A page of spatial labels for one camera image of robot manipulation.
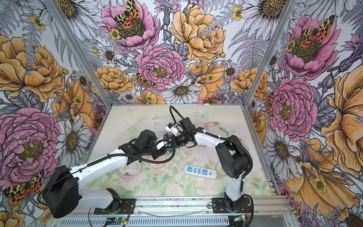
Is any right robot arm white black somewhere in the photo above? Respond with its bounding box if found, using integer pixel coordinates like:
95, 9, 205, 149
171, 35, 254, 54
173, 118, 253, 212

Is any small green circuit board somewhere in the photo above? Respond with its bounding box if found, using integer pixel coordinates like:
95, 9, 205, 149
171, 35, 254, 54
105, 218, 129, 226

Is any pink power strip cord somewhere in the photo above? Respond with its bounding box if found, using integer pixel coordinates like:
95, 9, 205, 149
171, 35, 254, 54
114, 163, 143, 179

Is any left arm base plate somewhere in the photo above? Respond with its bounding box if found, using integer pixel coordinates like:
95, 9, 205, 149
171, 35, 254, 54
94, 198, 136, 215

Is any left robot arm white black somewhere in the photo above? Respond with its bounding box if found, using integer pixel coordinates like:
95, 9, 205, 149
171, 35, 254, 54
40, 130, 173, 218

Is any round pink power strip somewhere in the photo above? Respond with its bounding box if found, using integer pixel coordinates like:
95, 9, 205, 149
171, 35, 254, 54
149, 155, 166, 170

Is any orange pink charging cable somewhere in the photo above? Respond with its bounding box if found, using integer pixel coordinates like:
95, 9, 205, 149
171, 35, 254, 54
195, 121, 221, 131

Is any aluminium front rail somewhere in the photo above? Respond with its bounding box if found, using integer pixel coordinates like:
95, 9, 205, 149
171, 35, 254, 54
50, 195, 293, 218

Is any white blue rectangular power strip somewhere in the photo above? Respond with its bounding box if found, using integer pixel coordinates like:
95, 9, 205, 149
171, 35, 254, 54
184, 165, 217, 180

